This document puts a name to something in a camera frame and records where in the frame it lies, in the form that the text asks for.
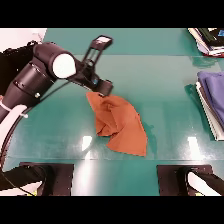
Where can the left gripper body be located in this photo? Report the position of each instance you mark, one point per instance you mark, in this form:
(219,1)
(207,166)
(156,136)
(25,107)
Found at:
(95,83)

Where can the orange garment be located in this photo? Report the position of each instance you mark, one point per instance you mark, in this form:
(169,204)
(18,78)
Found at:
(121,123)

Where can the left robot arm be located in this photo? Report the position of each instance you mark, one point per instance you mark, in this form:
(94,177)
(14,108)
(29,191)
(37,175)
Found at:
(36,76)

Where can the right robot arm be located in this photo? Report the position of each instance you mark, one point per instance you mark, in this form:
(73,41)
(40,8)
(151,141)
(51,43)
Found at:
(200,181)

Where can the blue garment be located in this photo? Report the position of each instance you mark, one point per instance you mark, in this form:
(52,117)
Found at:
(215,90)

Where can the heap of clothes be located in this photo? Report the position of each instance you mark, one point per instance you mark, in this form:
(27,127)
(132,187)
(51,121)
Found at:
(215,51)

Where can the black garment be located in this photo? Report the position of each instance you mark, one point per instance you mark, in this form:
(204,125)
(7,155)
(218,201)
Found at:
(213,36)

